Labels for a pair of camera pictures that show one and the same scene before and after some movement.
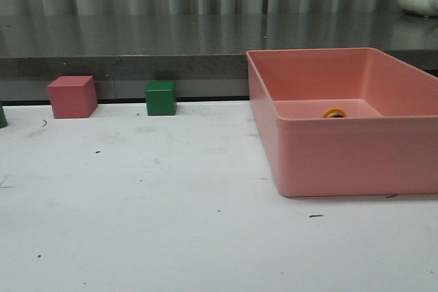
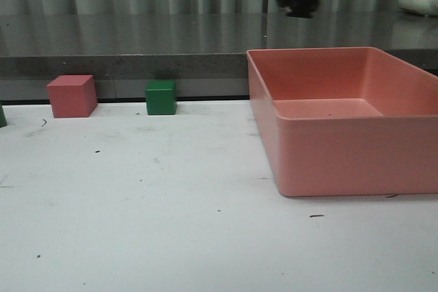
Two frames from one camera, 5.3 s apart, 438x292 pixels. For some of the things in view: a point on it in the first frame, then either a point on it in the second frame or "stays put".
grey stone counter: (206, 54) stays put
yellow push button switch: (335, 113) → (304, 0)
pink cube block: (73, 96) stays put
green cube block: (161, 97) stays put
